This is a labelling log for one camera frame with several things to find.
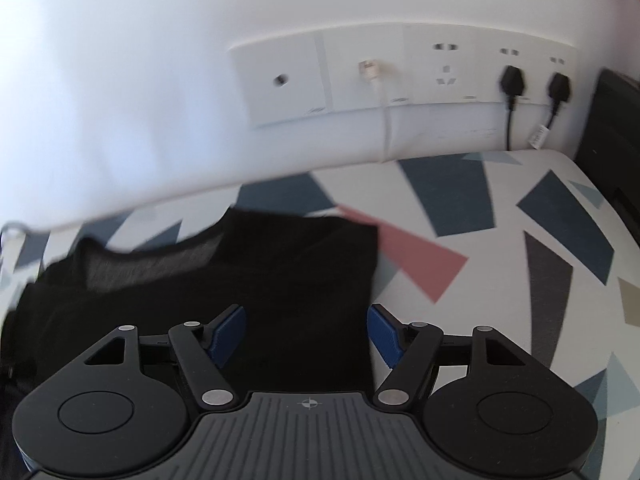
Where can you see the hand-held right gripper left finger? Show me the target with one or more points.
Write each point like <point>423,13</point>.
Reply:
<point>227,330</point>

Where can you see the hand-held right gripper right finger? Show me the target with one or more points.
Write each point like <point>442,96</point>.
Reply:
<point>382,332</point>

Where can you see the black knit top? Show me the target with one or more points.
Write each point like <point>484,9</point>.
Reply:
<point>300,280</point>

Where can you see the geometric patterned table cover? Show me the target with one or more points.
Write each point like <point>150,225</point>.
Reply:
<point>500,285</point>

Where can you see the black cabinet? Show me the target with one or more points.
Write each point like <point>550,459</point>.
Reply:
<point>615,135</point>

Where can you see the white coaxial wall plate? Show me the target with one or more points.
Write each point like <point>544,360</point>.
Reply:
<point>280,95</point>

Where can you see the white network wall plate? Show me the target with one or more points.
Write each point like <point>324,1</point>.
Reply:
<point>350,90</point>

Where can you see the white wall power socket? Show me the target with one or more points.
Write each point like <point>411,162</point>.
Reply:
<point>492,85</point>
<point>560,60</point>
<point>440,55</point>

